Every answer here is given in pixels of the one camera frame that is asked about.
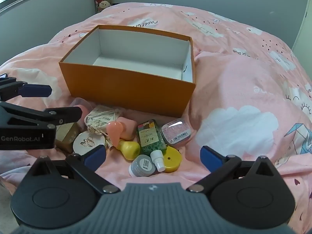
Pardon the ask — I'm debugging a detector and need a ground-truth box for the small white bottle cap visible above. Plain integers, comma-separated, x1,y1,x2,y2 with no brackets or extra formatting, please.
150,150,166,172

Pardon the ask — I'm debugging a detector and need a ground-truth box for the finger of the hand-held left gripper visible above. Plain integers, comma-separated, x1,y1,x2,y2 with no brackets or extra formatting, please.
0,73,52,101
0,102,83,128

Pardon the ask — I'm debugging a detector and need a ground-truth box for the gold patterned small box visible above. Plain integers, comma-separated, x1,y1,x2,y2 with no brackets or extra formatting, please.
55,121,82,152

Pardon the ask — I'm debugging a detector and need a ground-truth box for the orange cardboard box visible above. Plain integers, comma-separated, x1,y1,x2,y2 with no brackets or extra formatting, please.
58,25,197,118

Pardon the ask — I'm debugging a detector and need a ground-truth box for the clear pouch with pink puff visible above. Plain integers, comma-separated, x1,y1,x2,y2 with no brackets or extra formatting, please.
71,97,92,117

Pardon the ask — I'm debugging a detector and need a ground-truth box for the green patterned packet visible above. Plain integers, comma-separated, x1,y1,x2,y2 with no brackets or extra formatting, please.
137,119,167,155

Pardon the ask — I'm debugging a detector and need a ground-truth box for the pink printed blanket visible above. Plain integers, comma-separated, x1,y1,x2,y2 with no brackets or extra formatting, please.
0,2,312,234

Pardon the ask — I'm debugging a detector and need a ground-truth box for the yellow round lid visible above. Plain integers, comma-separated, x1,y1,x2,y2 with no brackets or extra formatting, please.
162,146,183,173

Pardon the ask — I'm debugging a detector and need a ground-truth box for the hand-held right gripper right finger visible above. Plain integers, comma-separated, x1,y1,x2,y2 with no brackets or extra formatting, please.
186,146,284,193

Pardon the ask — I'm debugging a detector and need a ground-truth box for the white door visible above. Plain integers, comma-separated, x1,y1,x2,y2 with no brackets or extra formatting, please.
292,5,312,51

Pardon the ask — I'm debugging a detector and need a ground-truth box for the pink tin with clear lid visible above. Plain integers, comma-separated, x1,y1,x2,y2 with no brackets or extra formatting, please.
161,118,191,148

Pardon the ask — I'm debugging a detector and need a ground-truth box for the pink rounded block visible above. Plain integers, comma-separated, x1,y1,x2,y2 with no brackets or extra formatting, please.
117,116,138,140

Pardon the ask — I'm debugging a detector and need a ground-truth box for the white round compact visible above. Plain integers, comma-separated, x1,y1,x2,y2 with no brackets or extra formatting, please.
73,131,106,155

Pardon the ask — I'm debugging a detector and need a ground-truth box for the peach glossy rounded bottle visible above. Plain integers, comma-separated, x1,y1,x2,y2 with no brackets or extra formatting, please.
106,121,125,147

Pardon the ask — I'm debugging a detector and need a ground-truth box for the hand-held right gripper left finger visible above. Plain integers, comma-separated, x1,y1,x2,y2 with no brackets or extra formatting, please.
21,145,121,195

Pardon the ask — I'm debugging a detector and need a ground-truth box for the grey round jar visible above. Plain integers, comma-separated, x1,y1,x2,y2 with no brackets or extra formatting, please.
128,154,156,177

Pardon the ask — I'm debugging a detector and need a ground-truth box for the white drawstring cloth bag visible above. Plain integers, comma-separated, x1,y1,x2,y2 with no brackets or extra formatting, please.
84,105,122,136

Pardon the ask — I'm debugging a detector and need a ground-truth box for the yellow pear-shaped bottle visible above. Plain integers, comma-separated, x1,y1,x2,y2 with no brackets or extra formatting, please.
116,140,141,161

